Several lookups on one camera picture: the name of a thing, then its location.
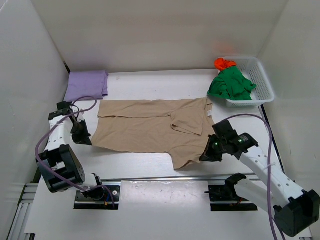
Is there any beige t shirt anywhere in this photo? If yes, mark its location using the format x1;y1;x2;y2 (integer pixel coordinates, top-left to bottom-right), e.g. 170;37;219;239
91;97;214;170

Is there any purple t shirt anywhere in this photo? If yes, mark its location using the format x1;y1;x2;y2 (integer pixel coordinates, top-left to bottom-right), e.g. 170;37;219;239
64;70;109;102

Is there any green t shirt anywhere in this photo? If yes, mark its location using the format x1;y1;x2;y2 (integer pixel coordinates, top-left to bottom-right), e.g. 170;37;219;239
207;66;257;101

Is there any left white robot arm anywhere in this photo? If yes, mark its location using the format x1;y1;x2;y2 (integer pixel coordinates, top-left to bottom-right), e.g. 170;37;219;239
37;101;107;201

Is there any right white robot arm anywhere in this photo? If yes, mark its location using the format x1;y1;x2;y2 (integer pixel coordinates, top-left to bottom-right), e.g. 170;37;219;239
200;120;320;238

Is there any orange t shirt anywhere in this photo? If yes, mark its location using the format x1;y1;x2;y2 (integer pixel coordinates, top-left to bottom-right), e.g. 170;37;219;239
213;57;237;72

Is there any white plastic basket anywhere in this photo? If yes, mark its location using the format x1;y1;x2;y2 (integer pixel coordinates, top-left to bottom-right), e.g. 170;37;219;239
223;56;275;108

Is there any white front board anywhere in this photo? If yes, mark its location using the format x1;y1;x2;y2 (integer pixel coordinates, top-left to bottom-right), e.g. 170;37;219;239
25;181;273;240

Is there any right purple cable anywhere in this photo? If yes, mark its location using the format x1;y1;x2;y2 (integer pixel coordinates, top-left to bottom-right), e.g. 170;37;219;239
221;113;287;240

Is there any purple cable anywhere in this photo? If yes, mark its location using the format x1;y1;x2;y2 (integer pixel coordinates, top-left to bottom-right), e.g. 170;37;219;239
34;96;116;210
221;113;287;240

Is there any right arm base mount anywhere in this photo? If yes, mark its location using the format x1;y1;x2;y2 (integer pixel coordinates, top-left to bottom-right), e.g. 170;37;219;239
204;173;258;212

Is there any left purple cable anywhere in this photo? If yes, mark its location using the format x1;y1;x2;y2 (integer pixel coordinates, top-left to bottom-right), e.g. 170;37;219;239
34;96;116;210

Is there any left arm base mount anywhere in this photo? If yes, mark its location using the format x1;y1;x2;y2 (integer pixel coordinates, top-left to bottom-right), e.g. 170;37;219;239
73;181;121;211

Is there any aluminium frame rail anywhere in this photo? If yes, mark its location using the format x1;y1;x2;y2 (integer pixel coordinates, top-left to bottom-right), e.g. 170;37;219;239
7;72;286;240

